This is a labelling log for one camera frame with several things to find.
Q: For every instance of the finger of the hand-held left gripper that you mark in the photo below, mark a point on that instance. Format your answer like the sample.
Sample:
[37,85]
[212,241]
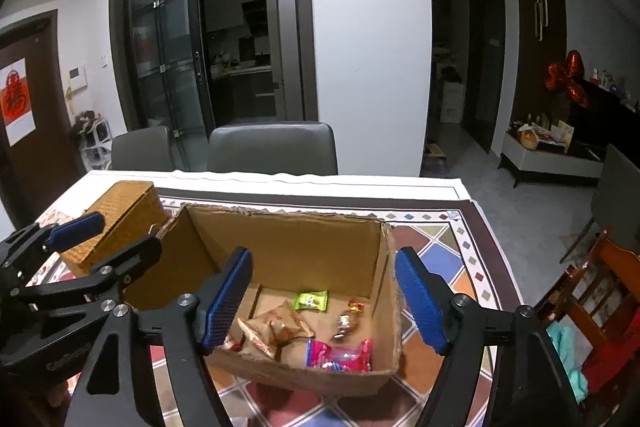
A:
[77,232]
[130,257]

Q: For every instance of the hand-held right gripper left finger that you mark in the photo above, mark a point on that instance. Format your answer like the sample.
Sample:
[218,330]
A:
[225,302]

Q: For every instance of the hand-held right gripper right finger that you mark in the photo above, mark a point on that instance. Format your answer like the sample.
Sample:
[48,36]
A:
[420,302]

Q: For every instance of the pink snack packet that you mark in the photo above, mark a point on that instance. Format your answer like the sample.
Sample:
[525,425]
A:
[345,357]

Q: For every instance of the brown cardboard box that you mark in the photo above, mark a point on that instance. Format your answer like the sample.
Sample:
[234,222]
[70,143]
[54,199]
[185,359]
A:
[300,247]

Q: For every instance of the woven lidded basket box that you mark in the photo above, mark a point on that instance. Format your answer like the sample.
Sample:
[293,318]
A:
[130,217]

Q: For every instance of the red white snack packet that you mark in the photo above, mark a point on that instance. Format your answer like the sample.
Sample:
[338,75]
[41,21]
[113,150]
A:
[234,343]

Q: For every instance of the brown snack packet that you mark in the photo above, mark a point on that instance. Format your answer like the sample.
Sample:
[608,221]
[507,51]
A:
[275,327]

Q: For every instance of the small red gold candy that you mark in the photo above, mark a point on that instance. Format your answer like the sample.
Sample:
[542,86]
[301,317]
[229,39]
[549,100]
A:
[343,326]
[356,305]

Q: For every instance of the green candy packet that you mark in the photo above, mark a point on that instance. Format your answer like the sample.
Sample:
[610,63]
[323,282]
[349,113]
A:
[310,301]

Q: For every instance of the white shoe rack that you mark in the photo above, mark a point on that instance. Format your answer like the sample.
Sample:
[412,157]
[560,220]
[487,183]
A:
[94,139]

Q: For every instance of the grey dining chair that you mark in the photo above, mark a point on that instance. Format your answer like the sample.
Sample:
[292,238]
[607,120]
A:
[620,192]
[272,149]
[142,149]

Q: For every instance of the dark wooden door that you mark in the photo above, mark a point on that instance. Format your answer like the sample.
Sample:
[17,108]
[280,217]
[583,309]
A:
[47,117]

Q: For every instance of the red and white door poster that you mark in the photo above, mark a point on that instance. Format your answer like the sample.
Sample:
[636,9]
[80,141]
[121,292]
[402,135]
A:
[15,102]

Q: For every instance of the teal cloth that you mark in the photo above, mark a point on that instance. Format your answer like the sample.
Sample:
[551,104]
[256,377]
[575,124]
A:
[567,357]

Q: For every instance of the low white cabinet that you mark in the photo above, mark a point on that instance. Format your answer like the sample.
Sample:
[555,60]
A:
[547,164]

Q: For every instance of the round orange basket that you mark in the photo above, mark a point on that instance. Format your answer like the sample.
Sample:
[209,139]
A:
[529,140]

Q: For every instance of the wooden chair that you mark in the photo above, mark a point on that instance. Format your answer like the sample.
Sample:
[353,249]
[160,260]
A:
[610,257]

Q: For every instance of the white carton box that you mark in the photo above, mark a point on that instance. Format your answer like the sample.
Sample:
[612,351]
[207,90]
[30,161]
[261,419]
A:
[451,104]

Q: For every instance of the red garment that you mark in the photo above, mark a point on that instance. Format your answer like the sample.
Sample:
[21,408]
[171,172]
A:
[617,357]

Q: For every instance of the glass sliding door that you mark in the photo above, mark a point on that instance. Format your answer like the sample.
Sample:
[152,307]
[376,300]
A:
[160,37]

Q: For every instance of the beige standing card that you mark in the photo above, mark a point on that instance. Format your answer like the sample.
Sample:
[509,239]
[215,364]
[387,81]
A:
[562,136]

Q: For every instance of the dark room door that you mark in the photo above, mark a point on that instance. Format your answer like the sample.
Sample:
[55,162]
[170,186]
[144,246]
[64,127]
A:
[482,57]

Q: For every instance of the red foil balloon bow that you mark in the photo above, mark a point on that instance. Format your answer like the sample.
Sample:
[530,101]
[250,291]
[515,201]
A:
[562,79]

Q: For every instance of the dark sideboard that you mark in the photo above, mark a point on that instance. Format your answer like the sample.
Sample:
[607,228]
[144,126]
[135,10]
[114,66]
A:
[610,117]

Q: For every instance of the black range hood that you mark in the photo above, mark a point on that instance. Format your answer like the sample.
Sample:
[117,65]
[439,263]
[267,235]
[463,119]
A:
[255,17]

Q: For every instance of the silver refrigerator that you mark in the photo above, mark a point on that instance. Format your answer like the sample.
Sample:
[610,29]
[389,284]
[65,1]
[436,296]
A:
[282,27]

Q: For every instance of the white wall intercom panel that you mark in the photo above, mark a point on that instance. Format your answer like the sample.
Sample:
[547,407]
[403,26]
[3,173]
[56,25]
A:
[77,76]

